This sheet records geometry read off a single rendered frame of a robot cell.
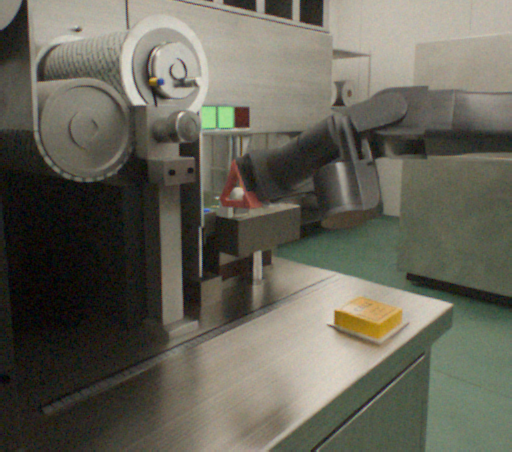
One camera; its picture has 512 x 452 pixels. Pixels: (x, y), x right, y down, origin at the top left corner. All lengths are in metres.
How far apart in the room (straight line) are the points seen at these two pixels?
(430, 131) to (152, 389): 0.40
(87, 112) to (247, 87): 0.71
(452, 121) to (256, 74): 0.84
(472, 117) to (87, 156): 0.44
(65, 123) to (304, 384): 0.40
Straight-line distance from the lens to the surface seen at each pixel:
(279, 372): 0.58
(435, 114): 0.53
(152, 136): 0.62
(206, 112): 1.15
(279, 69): 1.37
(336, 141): 0.54
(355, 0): 5.88
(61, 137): 0.60
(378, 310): 0.70
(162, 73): 0.65
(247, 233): 0.76
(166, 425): 0.51
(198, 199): 0.73
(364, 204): 0.51
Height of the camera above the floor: 1.19
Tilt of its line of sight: 9 degrees down
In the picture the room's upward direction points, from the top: straight up
